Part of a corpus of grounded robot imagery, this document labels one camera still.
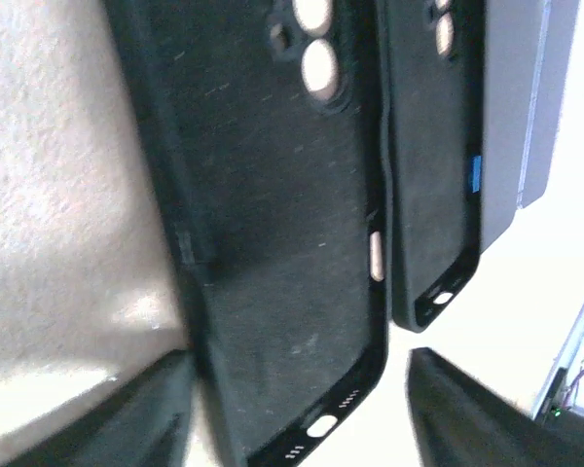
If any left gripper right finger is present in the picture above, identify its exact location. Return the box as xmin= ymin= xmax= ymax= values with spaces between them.
xmin=407 ymin=347 xmax=584 ymax=466

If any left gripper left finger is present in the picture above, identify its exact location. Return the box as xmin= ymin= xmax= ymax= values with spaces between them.
xmin=0 ymin=349 xmax=196 ymax=466

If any black phone case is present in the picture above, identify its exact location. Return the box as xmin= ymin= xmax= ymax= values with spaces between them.
xmin=376 ymin=1 xmax=486 ymax=333
xmin=105 ymin=1 xmax=386 ymax=466

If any black phone with blue edge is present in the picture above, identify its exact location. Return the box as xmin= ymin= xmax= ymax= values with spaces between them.
xmin=481 ymin=1 xmax=545 ymax=250

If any right circuit board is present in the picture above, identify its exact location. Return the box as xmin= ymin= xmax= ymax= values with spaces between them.
xmin=531 ymin=364 xmax=584 ymax=424

